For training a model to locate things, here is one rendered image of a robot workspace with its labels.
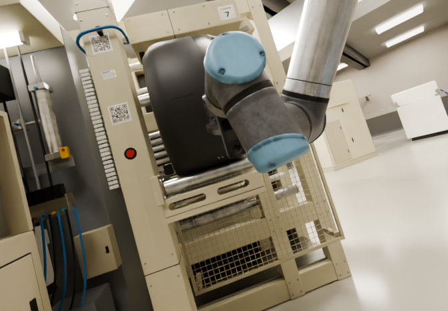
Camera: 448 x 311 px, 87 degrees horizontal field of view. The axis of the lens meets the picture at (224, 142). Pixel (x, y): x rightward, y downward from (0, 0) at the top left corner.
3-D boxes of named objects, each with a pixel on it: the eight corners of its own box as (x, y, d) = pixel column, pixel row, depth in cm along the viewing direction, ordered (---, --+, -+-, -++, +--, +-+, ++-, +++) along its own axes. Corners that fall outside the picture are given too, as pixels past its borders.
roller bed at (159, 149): (145, 191, 126) (131, 137, 128) (151, 189, 141) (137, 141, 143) (182, 179, 129) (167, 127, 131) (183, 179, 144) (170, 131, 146)
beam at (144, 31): (129, 44, 120) (122, 17, 122) (141, 66, 146) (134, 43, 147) (243, 20, 129) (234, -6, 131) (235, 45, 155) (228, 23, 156)
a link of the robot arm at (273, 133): (325, 143, 39) (287, 81, 41) (302, 159, 30) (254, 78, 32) (279, 167, 45) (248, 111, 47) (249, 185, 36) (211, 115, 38)
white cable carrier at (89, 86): (109, 189, 88) (78, 70, 92) (114, 189, 93) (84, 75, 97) (121, 186, 89) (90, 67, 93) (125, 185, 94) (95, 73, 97)
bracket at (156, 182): (156, 207, 78) (148, 178, 78) (169, 195, 117) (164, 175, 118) (167, 203, 78) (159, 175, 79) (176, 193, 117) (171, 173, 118)
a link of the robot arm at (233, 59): (225, 94, 32) (192, 36, 34) (219, 123, 44) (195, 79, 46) (283, 68, 34) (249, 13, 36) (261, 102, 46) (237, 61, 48)
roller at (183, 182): (160, 180, 85) (163, 189, 87) (160, 187, 81) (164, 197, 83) (251, 153, 90) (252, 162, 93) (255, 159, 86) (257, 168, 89)
